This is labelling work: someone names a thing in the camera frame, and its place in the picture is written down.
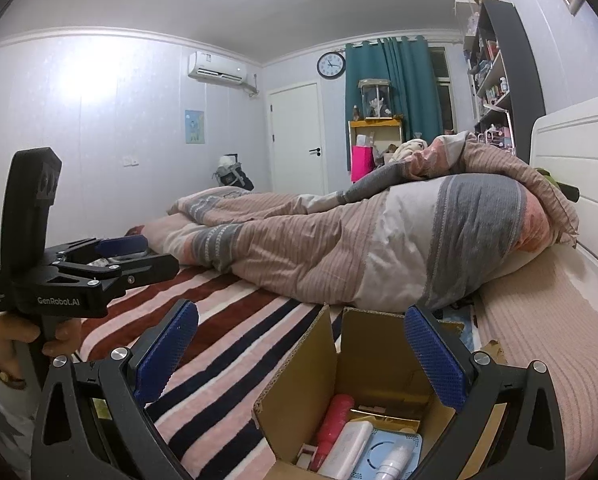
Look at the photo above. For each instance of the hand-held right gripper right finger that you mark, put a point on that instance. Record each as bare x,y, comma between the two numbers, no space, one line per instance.
436,360

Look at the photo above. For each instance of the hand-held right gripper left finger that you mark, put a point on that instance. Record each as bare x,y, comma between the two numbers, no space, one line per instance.
166,355

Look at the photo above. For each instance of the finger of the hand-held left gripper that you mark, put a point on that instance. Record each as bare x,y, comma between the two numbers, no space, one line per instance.
144,267
121,245

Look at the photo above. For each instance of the blue square device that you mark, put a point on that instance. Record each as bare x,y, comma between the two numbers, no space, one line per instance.
379,447

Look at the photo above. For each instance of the small white spray bottle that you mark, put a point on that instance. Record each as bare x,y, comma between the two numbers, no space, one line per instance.
394,462

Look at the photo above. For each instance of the pink spray bottle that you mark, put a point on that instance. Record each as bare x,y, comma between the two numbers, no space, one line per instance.
336,417

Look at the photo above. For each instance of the white rectangular case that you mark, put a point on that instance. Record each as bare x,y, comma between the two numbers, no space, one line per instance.
346,447

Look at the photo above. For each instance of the brown cardboard box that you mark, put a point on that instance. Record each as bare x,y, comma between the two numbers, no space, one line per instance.
304,375

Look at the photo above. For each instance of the person's left hand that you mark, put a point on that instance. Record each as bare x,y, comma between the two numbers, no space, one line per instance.
9,332

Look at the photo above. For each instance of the blue printed cloth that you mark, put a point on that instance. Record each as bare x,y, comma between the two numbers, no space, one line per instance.
454,317

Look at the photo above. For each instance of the striped fleece blanket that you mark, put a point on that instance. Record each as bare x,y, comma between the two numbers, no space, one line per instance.
219,320

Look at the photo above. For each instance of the pink ribbed bed sheet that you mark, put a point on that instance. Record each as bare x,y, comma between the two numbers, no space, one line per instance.
554,335

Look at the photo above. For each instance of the grey backpack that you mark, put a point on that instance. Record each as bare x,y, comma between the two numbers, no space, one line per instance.
231,174

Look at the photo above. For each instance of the pink grey striped duvet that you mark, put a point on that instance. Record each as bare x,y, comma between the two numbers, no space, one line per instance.
354,240

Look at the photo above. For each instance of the white door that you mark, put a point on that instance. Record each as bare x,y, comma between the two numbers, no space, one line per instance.
294,135

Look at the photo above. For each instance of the white air conditioner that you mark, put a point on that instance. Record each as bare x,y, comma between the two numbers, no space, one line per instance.
216,66

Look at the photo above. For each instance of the pink paper bag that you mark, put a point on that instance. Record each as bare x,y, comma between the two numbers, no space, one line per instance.
361,162

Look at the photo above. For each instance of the white puffer jacket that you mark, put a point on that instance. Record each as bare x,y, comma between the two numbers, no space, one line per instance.
409,150

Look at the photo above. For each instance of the black curved bar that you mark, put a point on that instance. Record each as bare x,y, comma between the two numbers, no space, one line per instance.
569,191

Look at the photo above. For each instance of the yellow shelf unit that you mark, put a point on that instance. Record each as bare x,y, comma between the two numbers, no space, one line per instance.
374,123

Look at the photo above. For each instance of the white bed headboard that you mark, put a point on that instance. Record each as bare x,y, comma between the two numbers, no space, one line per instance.
579,150

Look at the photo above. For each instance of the window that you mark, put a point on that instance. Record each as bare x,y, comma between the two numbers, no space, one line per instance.
441,95

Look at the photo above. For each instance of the glass display case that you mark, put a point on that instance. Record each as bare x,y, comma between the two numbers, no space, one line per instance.
374,100

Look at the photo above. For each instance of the teal curtain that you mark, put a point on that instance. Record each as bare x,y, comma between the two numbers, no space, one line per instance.
409,75

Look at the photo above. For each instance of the dark bookshelf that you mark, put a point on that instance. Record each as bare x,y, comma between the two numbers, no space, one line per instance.
519,60

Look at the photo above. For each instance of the small blue wall poster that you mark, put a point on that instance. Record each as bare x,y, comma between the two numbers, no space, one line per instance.
194,126

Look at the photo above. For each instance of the black wall clock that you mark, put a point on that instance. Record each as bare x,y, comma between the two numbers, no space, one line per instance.
331,65

